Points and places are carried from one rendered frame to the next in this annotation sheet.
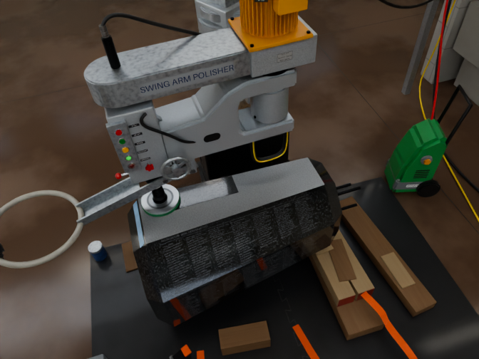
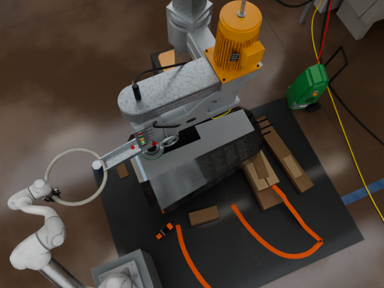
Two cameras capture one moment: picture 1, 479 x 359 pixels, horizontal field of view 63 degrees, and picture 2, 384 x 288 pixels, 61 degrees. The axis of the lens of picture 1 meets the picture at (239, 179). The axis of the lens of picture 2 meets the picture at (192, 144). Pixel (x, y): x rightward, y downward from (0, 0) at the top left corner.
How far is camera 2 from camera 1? 1.04 m
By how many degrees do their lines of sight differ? 21
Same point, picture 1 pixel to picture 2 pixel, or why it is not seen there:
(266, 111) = (224, 100)
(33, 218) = (41, 143)
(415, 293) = (302, 180)
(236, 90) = (209, 97)
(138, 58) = (150, 88)
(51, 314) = (77, 210)
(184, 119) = (175, 114)
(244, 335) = (204, 215)
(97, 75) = (128, 106)
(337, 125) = not seen: hidden behind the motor
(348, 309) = (264, 194)
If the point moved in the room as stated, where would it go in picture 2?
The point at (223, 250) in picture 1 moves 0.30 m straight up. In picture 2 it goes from (194, 176) to (195, 166)
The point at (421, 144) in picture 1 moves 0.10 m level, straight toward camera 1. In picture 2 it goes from (312, 84) to (310, 92)
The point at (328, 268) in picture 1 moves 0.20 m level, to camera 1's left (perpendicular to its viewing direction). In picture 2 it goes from (252, 171) to (234, 174)
